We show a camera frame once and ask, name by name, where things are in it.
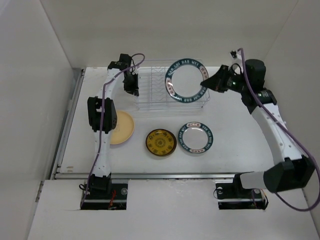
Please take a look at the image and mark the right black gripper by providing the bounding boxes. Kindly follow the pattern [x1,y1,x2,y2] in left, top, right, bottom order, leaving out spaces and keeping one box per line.
[200,64,249,94]

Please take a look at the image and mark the white wire dish rack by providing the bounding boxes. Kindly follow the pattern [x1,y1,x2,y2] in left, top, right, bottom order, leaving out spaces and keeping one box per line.
[135,59,210,115]

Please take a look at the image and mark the dark rimmed back plate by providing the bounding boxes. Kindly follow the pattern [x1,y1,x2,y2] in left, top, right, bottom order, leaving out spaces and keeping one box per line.
[164,58,209,104]

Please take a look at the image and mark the tan plate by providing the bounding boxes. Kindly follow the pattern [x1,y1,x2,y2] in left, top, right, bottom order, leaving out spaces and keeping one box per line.
[110,110,135,145]

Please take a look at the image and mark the white blue rimmed plate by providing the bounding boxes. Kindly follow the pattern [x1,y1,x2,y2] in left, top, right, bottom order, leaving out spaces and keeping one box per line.
[177,121,214,154]

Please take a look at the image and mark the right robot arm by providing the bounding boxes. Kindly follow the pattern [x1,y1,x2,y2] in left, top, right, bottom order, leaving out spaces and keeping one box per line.
[201,59,315,197]

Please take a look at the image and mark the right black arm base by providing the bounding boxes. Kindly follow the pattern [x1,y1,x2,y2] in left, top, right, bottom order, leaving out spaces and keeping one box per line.
[214,181,269,211]

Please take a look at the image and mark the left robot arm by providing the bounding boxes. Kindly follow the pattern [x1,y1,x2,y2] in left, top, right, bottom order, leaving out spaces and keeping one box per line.
[83,53,143,199]

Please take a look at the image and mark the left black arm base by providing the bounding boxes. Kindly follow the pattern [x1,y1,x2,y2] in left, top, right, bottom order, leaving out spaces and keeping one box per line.
[79,183,128,211]

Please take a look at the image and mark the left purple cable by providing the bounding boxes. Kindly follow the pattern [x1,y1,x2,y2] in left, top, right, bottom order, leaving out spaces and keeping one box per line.
[80,52,146,206]

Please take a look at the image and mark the purple cable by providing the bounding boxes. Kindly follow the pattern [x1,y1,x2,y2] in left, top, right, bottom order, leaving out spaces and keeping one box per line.
[80,52,146,206]
[237,47,320,212]

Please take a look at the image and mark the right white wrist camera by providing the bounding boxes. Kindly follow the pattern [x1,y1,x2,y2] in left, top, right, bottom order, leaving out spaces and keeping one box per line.
[230,50,243,66]

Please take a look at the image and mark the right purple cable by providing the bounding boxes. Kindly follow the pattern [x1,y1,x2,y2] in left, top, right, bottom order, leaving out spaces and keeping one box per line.
[237,47,320,212]

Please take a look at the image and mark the metal table edge rail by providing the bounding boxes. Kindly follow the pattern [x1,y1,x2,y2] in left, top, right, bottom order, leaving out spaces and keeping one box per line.
[49,172,237,180]

